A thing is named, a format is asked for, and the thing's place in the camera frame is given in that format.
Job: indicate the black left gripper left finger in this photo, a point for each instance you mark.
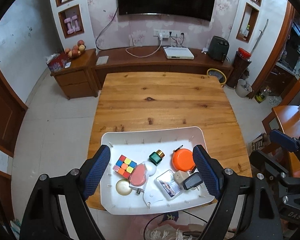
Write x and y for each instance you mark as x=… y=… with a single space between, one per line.
x=43 y=218

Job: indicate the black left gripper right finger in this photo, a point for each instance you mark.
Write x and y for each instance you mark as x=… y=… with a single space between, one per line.
x=259 y=218

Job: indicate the black power adapter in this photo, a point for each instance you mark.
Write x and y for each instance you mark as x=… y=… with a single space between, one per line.
x=192 y=181

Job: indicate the round beige compact case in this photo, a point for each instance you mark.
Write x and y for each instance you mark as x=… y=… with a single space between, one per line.
x=123 y=188

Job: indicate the beige plug adapter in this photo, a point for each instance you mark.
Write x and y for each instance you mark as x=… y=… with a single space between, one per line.
x=180 y=176

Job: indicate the colourful rubik's cube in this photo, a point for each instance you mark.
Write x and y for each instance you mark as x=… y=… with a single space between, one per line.
x=124 y=166

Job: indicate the orange tape measure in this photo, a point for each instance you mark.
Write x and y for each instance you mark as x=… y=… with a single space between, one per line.
x=182 y=159

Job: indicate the pink round compact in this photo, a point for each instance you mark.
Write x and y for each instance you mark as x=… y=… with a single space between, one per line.
x=139 y=176

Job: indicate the clear plastic box with label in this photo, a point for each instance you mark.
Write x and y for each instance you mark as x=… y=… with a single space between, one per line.
x=168 y=186

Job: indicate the white egg-shaped earbud case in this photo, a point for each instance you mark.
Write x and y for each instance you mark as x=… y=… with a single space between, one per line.
x=151 y=168

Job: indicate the green perfume bottle gold cap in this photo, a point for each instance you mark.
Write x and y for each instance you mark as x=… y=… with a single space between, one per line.
x=156 y=157

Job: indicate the white 33W charger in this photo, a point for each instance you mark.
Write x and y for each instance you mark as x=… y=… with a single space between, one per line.
x=138 y=184

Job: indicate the wooden chair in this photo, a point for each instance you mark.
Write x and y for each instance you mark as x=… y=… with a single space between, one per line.
x=288 y=120

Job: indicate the white bucket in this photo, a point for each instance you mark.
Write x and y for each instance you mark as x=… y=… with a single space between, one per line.
x=243 y=88

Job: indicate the yellow rimmed fan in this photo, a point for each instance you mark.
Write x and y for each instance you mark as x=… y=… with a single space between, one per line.
x=218 y=74

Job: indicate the dark jar red lid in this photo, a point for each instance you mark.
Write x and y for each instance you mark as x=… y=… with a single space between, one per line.
x=240 y=64

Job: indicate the white plastic tray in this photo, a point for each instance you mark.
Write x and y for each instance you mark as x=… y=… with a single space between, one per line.
x=137 y=146

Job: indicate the small wooden side cabinet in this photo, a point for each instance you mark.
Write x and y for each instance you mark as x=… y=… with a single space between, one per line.
x=78 y=81

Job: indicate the white set-top box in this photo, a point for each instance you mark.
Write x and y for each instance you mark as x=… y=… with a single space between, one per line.
x=178 y=53

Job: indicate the red tissue box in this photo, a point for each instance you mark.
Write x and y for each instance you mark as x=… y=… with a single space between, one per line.
x=56 y=62

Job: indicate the bowl of apples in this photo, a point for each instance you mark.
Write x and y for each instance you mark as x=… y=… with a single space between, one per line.
x=76 y=51

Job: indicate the white power strip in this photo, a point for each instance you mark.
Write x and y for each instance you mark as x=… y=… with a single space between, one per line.
x=167 y=33

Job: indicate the pink dumbbells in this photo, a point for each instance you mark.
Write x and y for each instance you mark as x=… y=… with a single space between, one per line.
x=72 y=25

